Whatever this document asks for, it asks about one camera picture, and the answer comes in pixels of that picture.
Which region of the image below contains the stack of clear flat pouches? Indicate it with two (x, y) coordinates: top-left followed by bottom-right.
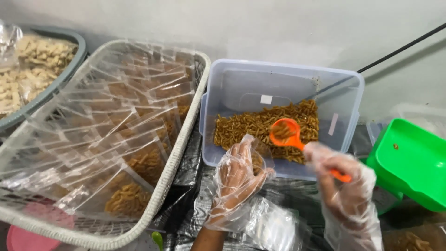
(194, 167), (312, 251)

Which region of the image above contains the person's left hand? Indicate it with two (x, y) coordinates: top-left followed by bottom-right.
(204, 134), (276, 231)

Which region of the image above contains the green plastic spoon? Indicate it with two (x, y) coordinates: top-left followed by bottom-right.
(151, 231), (164, 251)

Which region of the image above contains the bag of brown snacks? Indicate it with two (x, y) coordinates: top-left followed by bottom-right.
(383, 223), (446, 251)

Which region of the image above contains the green plastic scale tray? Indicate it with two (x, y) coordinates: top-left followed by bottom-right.
(366, 118), (446, 213)

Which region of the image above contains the grey plastic basin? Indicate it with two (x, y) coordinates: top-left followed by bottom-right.
(0, 24), (88, 135)

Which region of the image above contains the heap of brown macaroni snacks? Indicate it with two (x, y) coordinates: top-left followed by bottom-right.
(213, 99), (320, 165)

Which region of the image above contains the clear plastic storage box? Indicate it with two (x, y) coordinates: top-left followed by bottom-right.
(199, 58), (366, 182)

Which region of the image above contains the white woven plastic basket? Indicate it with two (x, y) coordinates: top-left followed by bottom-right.
(0, 39), (212, 251)

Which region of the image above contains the green scale base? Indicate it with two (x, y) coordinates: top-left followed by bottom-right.
(371, 185), (405, 216)

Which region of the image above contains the clear bag of pale snacks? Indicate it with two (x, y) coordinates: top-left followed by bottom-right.
(0, 20), (79, 120)

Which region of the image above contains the pink plastic lid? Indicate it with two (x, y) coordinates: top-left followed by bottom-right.
(6, 201), (76, 251)

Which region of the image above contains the black cable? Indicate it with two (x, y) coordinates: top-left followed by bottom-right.
(357, 22), (446, 74)

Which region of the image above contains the row of filled snack pouches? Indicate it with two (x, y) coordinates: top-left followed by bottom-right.
(0, 40), (196, 218)

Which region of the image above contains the orange plastic scoop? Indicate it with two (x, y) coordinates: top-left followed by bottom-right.
(269, 117), (353, 183)

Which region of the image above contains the person's right hand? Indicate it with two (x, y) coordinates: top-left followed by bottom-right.
(303, 141), (377, 224)

